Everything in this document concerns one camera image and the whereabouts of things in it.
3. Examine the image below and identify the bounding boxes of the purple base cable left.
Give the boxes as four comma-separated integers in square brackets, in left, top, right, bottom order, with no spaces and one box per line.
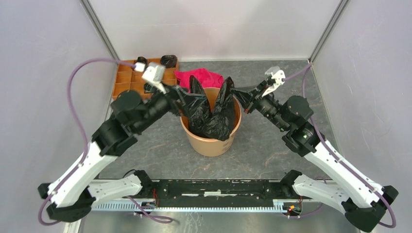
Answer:
[125,195,174,224]

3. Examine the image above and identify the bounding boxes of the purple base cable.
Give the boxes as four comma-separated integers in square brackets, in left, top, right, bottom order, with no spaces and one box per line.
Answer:
[125,195,174,224]
[286,202,324,219]

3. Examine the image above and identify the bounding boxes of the orange plastic trash bin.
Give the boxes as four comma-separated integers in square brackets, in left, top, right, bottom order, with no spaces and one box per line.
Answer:
[180,97,242,157]

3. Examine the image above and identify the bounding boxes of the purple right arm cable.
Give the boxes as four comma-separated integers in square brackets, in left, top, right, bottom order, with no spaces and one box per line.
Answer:
[283,64,397,229]

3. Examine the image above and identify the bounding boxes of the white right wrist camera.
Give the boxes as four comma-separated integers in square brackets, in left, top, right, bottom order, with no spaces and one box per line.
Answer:
[262,66,286,97]

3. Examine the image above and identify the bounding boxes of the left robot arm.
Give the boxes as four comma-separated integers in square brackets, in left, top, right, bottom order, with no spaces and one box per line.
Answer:
[38,85,204,225]

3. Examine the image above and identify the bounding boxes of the dark rolled item back right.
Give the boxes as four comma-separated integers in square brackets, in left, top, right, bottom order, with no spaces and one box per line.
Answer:
[160,54,178,68]

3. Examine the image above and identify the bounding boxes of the black rolled item back left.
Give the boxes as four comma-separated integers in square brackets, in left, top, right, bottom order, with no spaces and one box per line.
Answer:
[135,56,148,65]

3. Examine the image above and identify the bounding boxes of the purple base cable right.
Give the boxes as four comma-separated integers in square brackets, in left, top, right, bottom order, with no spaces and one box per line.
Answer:
[286,202,324,219]

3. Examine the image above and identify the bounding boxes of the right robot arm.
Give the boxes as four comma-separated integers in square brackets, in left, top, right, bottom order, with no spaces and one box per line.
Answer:
[231,81,398,233]

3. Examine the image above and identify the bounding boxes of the red crumpled cloth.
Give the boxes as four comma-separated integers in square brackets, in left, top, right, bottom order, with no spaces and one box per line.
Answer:
[174,68,224,93]

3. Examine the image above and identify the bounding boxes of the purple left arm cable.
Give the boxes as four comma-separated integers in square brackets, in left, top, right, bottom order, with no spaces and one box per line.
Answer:
[37,58,137,226]

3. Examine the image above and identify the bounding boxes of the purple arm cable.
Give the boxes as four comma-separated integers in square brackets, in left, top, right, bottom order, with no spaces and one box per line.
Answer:
[37,58,137,226]
[283,64,397,229]

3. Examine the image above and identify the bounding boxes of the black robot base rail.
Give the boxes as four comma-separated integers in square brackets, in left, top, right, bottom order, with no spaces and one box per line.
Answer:
[133,170,300,208]

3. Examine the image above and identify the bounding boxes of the black plastic trash bag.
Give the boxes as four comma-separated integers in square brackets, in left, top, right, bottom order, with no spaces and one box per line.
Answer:
[181,75,236,141]

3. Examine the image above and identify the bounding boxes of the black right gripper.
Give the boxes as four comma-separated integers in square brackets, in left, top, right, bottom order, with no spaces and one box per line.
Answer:
[230,79,290,131]

